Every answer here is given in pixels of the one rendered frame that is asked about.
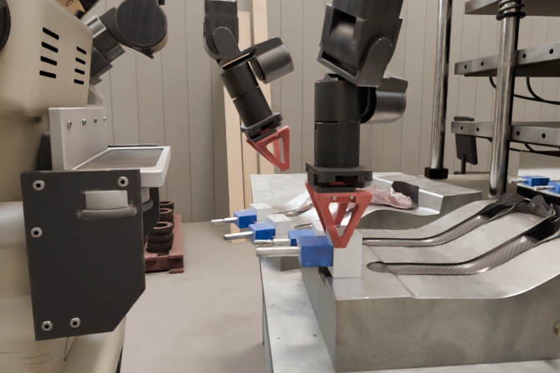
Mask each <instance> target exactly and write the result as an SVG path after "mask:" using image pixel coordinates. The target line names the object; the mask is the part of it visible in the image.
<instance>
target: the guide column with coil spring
mask: <svg viewBox="0 0 560 373"><path fill-rule="evenodd" d="M503 1H504V0H503ZM521 2H522V0H516V1H511V2H505V3H504V4H503V5H502V7H506V6H510V5H515V4H521ZM505 12H521V7H513V8H509V9H506V10H503V11H502V13H505ZM519 23H520V17H504V18H502V19H501V27H500V39H499V50H498V62H497V84H496V96H495V107H494V118H493V130H492V152H491V163H490V175H489V186H488V197H490V198H493V199H499V198H500V196H501V195H503V194H504V193H506V190H507V179H508V159H509V149H510V137H511V126H512V117H513V97H514V87H515V76H516V66H517V65H516V64H517V53H518V34H519Z"/></svg>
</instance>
